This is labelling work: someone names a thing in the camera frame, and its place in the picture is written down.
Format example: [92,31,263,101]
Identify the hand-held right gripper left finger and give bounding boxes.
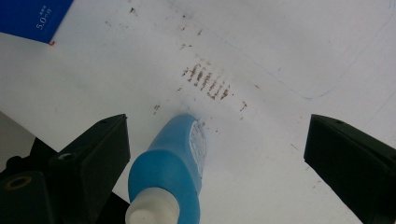
[48,113,132,224]

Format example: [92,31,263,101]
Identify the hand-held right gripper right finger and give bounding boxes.
[304,113,396,224]

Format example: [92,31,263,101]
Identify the blue bottle with white cap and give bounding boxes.
[125,113,208,224]

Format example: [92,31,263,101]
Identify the blue cardboard box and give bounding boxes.
[0,0,75,45]

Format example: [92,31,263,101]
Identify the white work table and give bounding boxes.
[0,0,396,224]

